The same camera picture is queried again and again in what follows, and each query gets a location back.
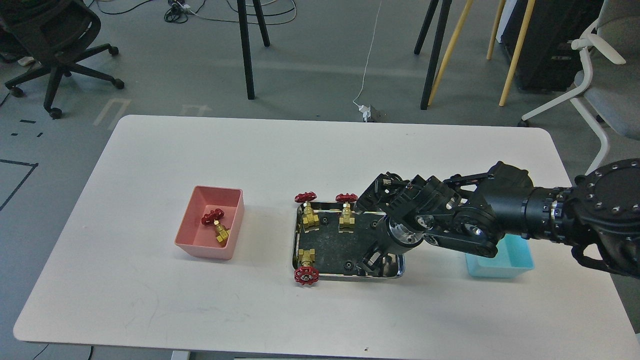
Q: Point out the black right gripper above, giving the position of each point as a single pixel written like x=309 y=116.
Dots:
x=414 y=210

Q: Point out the brass valve red handwheel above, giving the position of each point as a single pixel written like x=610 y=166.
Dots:
x=213 y=218

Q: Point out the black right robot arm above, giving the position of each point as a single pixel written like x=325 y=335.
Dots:
x=598 y=217

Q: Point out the small black gear front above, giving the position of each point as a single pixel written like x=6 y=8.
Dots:
x=348 y=266

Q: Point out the brass valve back right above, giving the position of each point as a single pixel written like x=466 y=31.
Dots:
x=346 y=221

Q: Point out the brass valve front left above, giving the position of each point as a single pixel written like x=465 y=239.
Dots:
x=305 y=272

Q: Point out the brass valve back left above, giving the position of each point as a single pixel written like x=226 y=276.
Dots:
x=310 y=219

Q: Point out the blue plastic box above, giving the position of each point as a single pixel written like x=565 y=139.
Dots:
x=513 y=258

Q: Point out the pink plastic box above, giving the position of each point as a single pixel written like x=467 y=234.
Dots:
x=201 y=241

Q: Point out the stainless steel tray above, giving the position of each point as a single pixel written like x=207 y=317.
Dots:
x=333 y=249

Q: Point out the black and wooden easel legs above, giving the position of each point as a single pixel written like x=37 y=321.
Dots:
x=434 y=73

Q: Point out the black cabinet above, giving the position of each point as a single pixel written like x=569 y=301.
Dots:
x=547 y=62

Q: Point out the white grey office chair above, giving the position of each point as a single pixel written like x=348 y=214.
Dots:
x=609 y=79

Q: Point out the black office chair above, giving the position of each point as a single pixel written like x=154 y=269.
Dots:
x=58 y=35

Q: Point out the white power adapter with cable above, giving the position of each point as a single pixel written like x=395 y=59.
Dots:
x=366 y=110

